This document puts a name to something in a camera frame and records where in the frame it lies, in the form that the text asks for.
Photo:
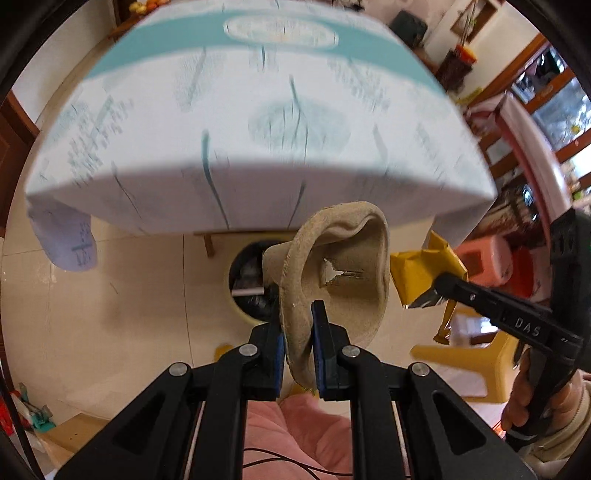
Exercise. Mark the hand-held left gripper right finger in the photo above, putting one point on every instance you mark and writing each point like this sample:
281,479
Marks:
318,350

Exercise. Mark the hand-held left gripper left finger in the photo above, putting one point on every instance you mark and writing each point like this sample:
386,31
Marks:
278,364

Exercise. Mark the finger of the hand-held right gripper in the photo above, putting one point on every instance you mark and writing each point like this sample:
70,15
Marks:
475,295

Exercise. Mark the brown paper pulp tray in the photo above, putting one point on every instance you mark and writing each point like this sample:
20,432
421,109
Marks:
351,304

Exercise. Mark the yellow snack wrapper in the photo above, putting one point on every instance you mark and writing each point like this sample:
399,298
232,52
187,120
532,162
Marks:
415,272

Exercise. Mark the black bin with cream rim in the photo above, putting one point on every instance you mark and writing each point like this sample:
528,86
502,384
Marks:
247,252

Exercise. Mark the person's right forearm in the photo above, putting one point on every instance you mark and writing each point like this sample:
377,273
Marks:
577,429

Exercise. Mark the person's right hand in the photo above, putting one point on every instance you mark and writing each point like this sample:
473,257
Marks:
519,397

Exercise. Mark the orange plastic stool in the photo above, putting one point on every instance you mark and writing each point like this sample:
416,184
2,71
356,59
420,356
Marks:
531,277

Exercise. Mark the pink plastic stool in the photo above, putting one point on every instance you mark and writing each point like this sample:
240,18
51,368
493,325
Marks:
485,251

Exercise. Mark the yellow slipper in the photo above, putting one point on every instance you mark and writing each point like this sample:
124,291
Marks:
224,353

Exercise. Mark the yellow plastic chair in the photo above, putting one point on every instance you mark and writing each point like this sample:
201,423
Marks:
461,364

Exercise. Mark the pink pants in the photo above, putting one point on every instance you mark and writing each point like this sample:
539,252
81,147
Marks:
295,434

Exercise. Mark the side table with pink cloth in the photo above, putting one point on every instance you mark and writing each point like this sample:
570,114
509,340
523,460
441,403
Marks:
531,138

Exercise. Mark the glass sliding door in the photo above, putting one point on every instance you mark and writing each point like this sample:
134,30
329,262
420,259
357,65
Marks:
554,101

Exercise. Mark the tan cardboard box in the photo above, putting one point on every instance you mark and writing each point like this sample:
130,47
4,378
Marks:
74,438

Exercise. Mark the dark woven tall stand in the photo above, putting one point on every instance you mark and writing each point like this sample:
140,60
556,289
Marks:
452,71

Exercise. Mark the red and yellow container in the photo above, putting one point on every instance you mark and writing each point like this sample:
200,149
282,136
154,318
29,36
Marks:
465,51

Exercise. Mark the white leaf-print tablecloth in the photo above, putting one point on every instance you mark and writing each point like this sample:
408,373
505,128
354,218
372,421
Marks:
184,138

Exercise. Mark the pile of colourful toys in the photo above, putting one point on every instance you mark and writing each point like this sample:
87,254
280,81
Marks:
34,410

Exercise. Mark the dark green air fryer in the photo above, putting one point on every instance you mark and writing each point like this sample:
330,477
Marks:
408,27

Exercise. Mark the teal table runner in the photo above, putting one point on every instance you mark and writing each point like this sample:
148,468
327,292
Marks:
152,50

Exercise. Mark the bowl of fruit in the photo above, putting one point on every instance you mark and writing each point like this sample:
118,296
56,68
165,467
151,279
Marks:
147,4

